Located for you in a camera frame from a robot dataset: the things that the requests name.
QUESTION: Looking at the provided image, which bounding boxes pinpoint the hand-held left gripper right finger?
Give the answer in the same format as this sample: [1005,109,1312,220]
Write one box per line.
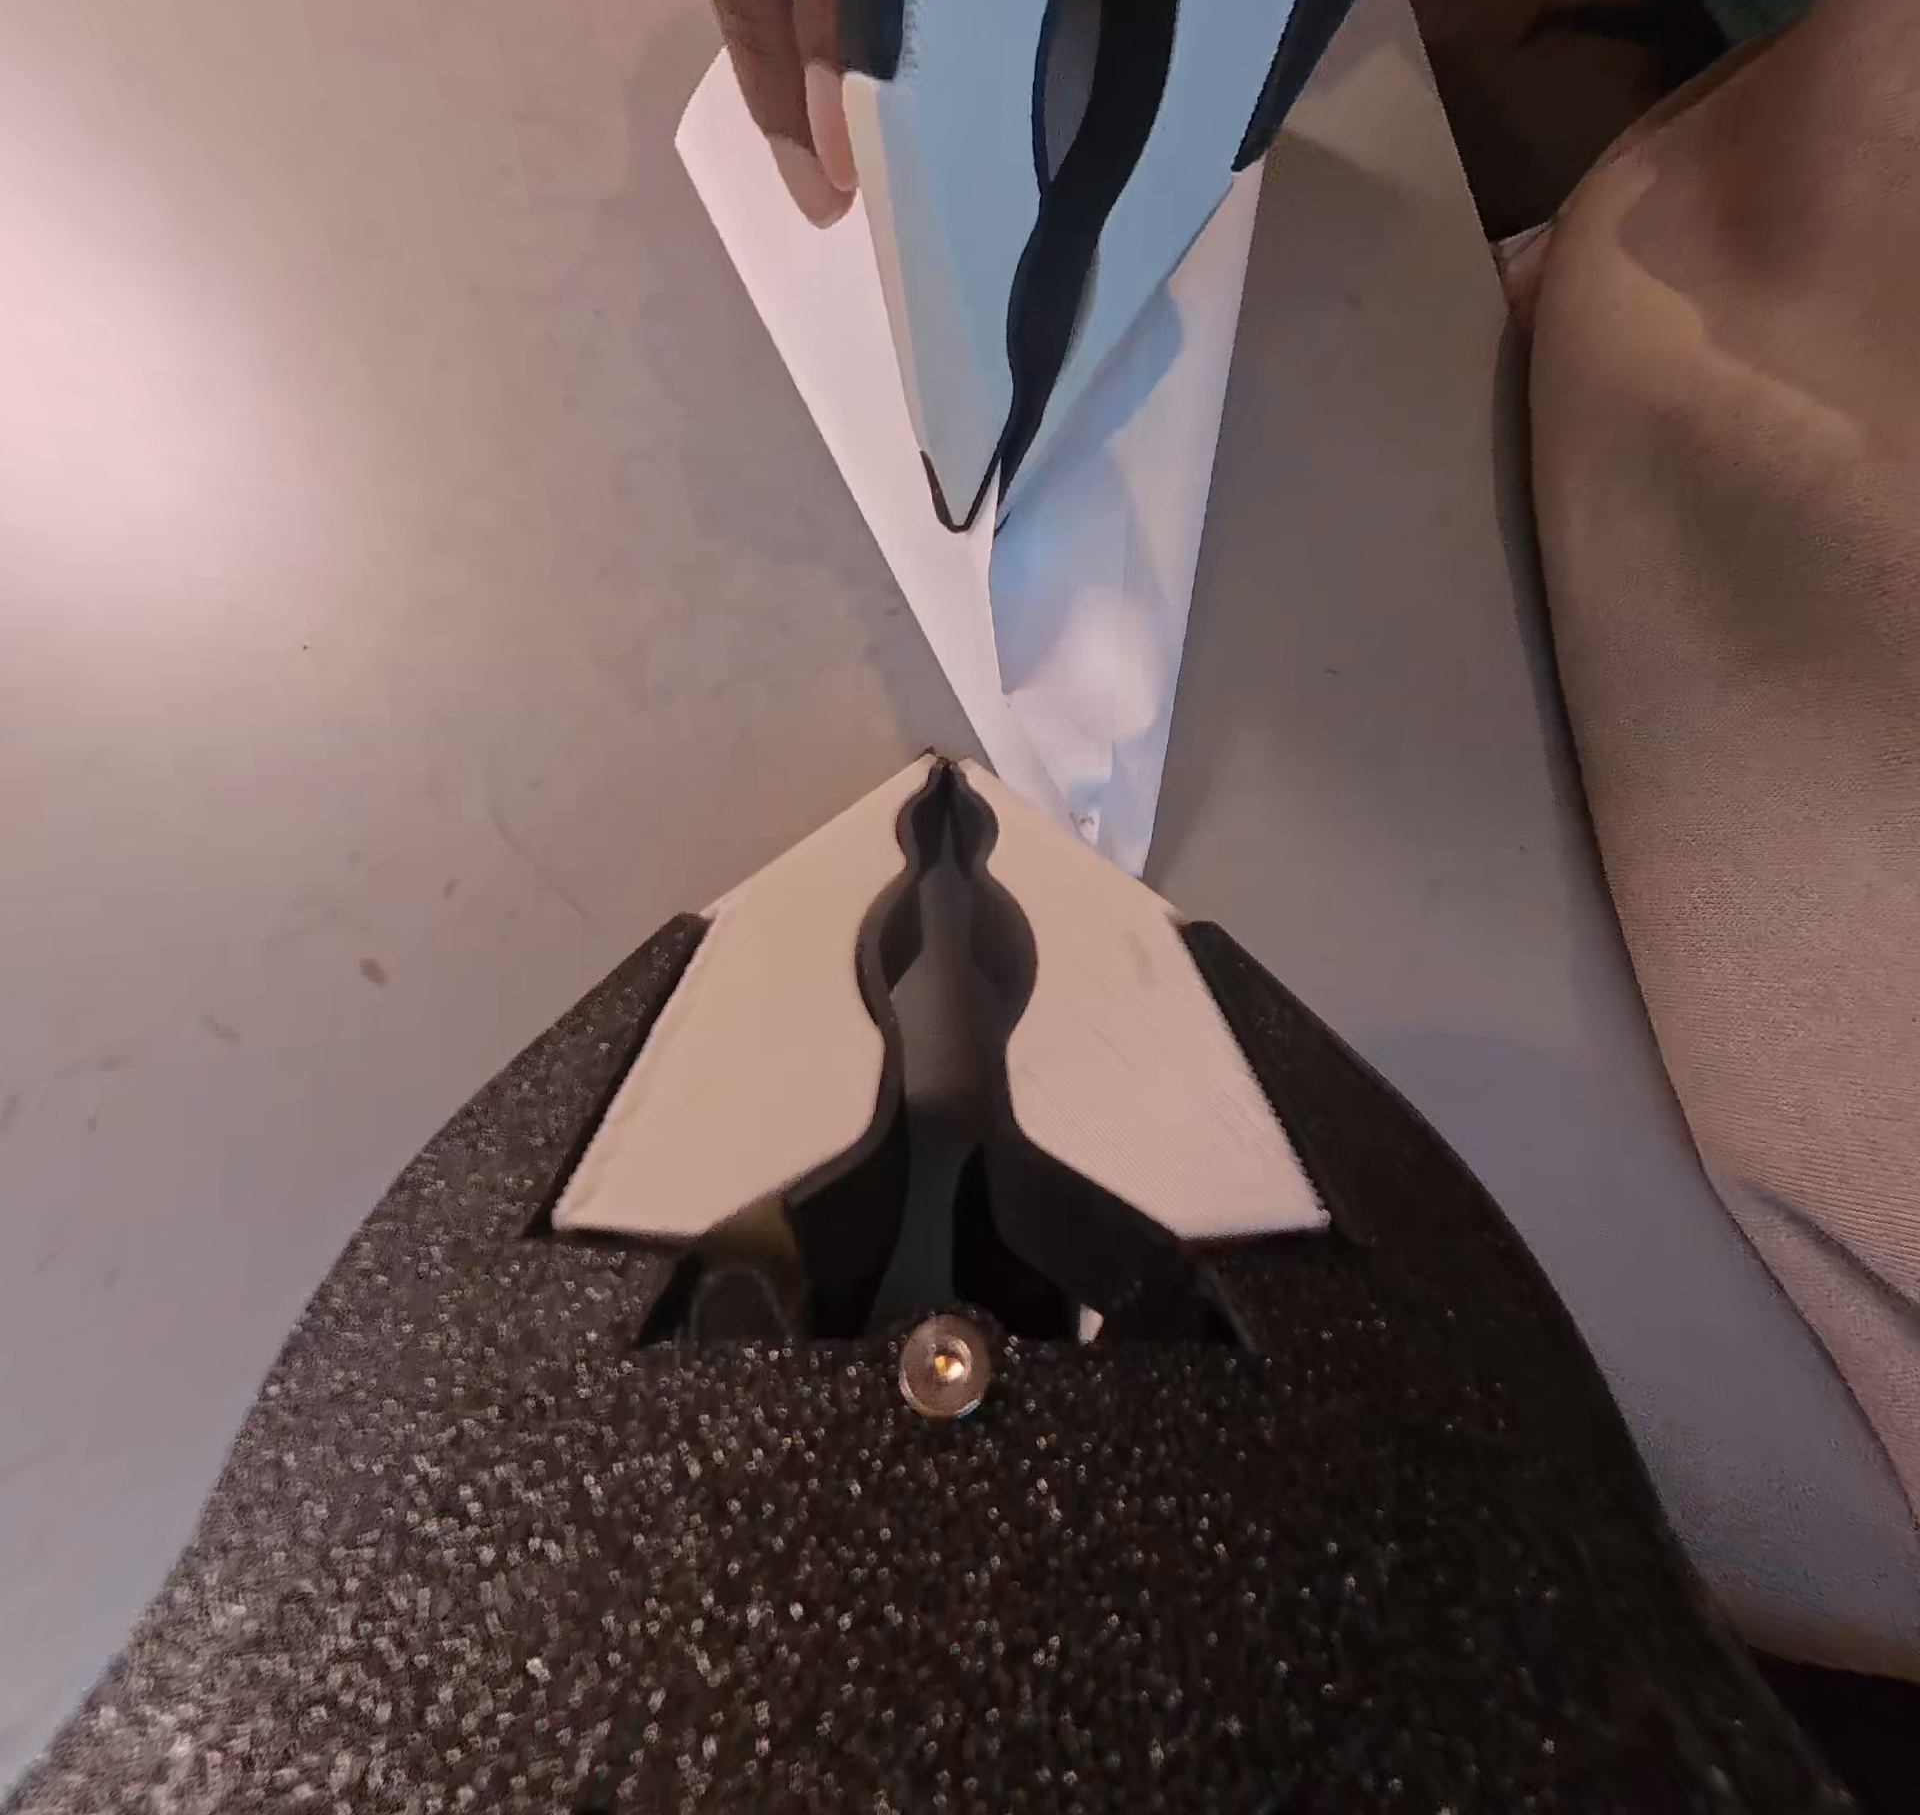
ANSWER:
[946,761,1337,1344]

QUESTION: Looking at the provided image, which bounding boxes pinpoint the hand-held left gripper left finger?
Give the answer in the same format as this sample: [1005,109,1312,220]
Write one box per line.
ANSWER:
[549,753,960,1339]

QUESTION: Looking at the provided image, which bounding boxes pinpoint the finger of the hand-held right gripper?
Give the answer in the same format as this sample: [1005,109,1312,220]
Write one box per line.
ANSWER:
[840,0,1092,532]
[994,0,1337,537]

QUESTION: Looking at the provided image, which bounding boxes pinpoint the white paper sheet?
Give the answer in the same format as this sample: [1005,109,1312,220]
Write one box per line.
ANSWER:
[676,44,1269,887]

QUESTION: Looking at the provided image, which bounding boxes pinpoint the grey desk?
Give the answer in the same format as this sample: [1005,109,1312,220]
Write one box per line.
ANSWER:
[0,0,1892,1773]

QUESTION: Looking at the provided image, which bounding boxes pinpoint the person's right hand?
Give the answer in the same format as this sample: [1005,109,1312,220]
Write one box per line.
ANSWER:
[695,0,863,231]

